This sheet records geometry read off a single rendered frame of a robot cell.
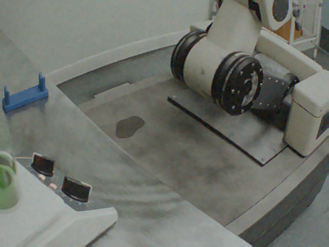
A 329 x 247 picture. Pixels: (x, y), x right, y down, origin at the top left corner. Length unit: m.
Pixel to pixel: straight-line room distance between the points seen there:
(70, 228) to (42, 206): 0.04
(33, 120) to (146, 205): 0.23
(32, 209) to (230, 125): 1.03
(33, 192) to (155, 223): 0.17
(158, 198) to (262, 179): 0.69
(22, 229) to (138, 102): 1.09
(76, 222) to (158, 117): 0.97
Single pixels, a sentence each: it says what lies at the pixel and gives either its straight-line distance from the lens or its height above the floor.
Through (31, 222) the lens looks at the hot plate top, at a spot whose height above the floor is 0.84.
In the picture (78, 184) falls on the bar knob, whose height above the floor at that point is 0.81.
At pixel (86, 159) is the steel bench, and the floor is 0.75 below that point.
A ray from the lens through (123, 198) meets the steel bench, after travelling 0.54.
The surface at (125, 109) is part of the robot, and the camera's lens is 1.38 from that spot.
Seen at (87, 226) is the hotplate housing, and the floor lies 0.79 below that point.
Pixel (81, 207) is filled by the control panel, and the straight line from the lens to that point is 0.44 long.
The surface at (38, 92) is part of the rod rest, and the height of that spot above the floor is 0.76.
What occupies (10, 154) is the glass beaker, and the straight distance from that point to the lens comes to 0.35.
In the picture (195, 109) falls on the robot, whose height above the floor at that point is 0.38.
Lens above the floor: 1.12
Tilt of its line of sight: 35 degrees down
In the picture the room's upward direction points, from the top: 7 degrees clockwise
